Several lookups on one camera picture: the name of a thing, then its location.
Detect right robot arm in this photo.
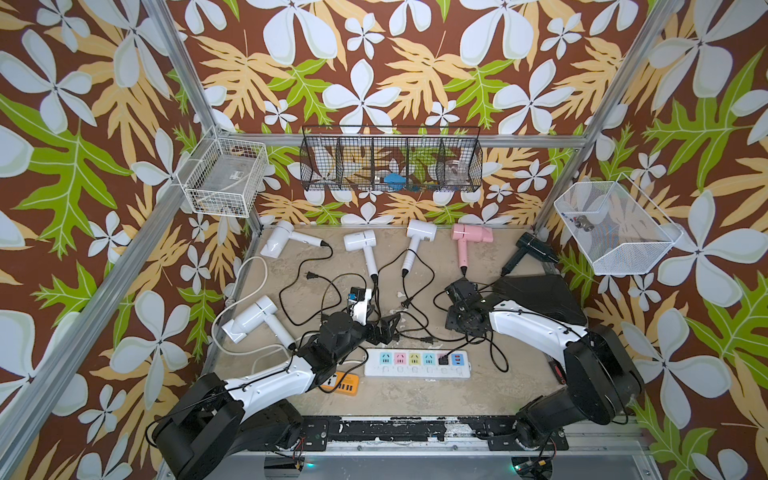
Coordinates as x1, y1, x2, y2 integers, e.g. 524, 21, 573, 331
445, 274, 645, 450

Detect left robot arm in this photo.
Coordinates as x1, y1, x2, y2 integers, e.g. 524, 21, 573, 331
151, 311, 401, 479

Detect white multicolour power strip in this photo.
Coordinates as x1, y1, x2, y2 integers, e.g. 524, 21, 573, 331
364, 349, 472, 380

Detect orange power strip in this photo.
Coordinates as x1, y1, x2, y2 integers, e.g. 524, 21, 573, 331
321, 372, 360, 396

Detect black plastic tool case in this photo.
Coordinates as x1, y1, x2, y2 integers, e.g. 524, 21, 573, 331
486, 274, 588, 326

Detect pink hair dryer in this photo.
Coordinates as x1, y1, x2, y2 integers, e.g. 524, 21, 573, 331
452, 223, 494, 276

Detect black hair dryer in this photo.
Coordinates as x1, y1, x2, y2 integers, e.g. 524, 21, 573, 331
501, 232, 559, 276

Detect ratchet wrench tool set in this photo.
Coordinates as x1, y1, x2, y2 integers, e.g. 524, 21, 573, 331
547, 358, 567, 385

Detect large white hair dryer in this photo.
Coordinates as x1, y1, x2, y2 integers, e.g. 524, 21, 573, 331
223, 296, 296, 350

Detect white hair dryer far left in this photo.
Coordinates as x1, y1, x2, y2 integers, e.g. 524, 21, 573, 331
260, 220, 328, 259

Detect white mesh basket right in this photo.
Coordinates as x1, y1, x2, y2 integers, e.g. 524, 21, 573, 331
554, 174, 683, 276

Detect pink dryer black cable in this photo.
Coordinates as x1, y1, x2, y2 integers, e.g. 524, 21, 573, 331
419, 272, 475, 349

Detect far left dryer cable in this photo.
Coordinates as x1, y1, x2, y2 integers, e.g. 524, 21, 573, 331
278, 241, 343, 328

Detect large dryer white cable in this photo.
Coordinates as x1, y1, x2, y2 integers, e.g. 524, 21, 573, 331
209, 256, 301, 376

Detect black mounting rail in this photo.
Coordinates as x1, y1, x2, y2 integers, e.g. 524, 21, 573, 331
243, 415, 569, 451

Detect black wire basket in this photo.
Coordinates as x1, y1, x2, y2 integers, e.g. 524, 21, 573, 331
299, 125, 483, 192

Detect white wire basket left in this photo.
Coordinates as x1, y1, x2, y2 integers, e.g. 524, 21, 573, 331
177, 137, 270, 218

